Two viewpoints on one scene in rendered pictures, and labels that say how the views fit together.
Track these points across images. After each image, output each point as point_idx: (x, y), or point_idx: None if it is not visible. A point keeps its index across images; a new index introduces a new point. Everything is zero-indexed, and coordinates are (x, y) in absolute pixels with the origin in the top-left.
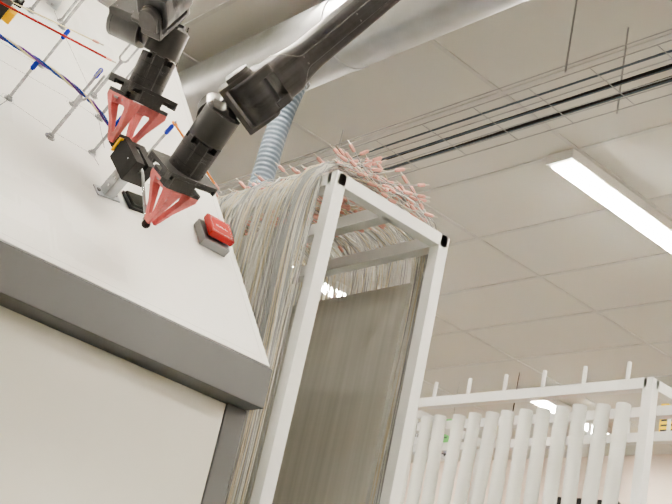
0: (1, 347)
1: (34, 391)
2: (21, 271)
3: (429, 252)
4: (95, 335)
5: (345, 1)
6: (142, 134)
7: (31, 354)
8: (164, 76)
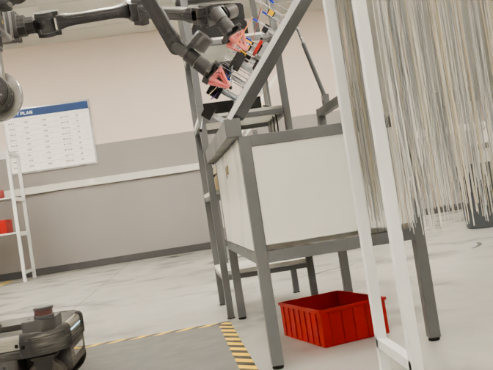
0: (229, 161)
1: (232, 170)
2: (216, 141)
3: None
4: (220, 147)
5: None
6: (238, 45)
7: (230, 159)
8: (220, 28)
